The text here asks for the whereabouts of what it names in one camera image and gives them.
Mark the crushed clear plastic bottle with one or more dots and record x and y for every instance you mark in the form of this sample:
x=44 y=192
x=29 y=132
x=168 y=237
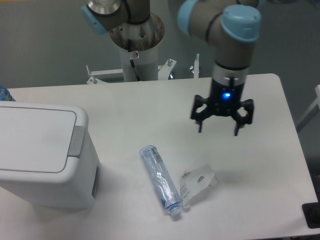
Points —
x=161 y=180

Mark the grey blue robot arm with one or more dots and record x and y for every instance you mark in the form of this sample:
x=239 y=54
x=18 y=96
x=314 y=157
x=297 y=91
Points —
x=231 y=26

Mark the white metal base frame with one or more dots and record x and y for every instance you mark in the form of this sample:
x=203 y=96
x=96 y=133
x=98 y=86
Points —
x=133 y=73

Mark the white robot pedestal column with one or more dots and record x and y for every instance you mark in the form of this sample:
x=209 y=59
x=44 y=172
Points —
x=139 y=42

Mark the black clamp at table edge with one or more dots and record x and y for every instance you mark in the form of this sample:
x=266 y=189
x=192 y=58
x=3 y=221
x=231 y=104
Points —
x=311 y=213

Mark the white frame at right edge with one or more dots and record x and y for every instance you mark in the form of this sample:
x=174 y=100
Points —
x=310 y=112

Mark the white push-lid trash can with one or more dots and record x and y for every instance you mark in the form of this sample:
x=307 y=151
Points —
x=47 y=156

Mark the clear plastic bag with screws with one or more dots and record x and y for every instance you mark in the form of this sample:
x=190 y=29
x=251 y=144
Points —
x=192 y=183

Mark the blue patterned object at left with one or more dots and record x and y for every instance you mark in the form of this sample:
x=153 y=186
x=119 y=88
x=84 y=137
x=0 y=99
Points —
x=5 y=94

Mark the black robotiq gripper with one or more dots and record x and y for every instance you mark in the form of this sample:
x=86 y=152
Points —
x=223 y=101

